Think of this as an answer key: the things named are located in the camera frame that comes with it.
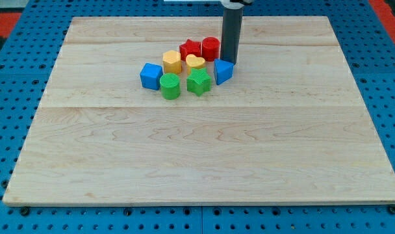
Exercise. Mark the blue triangle block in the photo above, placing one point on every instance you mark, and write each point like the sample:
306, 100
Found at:
223, 71

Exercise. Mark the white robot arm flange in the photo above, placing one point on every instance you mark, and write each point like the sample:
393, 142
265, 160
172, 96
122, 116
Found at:
235, 4

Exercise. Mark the green star block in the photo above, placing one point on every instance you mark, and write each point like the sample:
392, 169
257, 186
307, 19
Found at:
199, 81

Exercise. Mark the red star block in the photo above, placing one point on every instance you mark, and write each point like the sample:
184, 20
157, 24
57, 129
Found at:
190, 47

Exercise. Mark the green cylinder block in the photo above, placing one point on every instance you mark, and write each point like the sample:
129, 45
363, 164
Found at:
170, 86

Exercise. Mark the yellow heart block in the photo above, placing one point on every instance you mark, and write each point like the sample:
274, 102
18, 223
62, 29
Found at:
193, 61

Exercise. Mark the blue cube block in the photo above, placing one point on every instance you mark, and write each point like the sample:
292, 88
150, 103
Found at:
150, 76

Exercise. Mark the yellow hexagon block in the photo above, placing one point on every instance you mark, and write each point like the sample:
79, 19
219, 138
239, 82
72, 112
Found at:
172, 62

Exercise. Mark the red cylinder block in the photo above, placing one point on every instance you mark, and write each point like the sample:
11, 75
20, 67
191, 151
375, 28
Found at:
210, 48

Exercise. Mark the light wooden board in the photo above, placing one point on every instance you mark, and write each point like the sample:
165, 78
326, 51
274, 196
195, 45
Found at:
289, 128

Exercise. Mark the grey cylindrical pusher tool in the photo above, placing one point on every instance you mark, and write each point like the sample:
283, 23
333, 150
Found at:
231, 27

